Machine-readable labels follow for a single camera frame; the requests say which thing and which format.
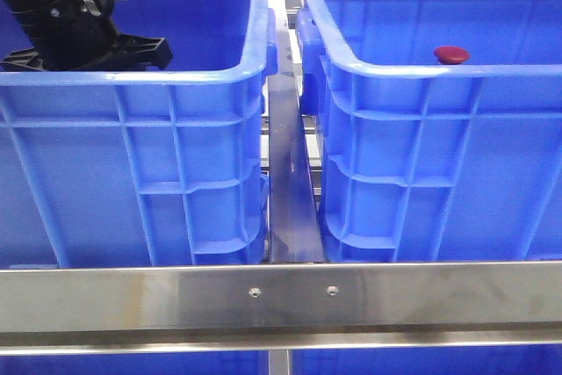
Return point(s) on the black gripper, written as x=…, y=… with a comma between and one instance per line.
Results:
x=80, y=35

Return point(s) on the red push button raised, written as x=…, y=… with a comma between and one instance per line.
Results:
x=451, y=55

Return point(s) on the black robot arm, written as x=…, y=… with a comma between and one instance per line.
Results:
x=79, y=35

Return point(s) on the blue source crate with buttons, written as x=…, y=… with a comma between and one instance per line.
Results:
x=150, y=168

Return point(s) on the steel divider bar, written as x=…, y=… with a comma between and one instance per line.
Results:
x=294, y=230

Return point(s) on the blue target crate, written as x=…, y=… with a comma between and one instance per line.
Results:
x=430, y=162

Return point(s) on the lower blue crate left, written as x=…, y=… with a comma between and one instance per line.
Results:
x=218, y=362

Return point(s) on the lower blue crate right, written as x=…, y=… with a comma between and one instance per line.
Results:
x=523, y=359

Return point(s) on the stainless steel front rail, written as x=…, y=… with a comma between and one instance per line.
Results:
x=279, y=306

